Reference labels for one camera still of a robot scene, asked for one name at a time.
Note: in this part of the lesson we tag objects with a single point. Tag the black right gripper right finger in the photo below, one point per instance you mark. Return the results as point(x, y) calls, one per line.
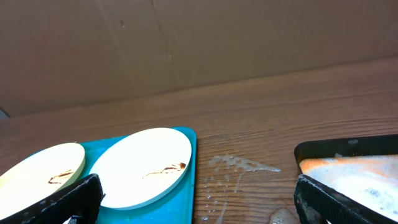
point(317, 203)

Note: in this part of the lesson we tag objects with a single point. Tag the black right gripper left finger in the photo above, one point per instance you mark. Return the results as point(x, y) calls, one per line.
point(77, 203)

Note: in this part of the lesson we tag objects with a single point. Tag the white plate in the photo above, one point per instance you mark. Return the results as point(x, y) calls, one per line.
point(142, 167)

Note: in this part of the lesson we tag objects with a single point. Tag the teal plastic tray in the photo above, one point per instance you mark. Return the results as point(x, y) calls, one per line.
point(174, 207)

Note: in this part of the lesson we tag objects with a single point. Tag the yellow plate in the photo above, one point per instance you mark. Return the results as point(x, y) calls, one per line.
point(39, 176)

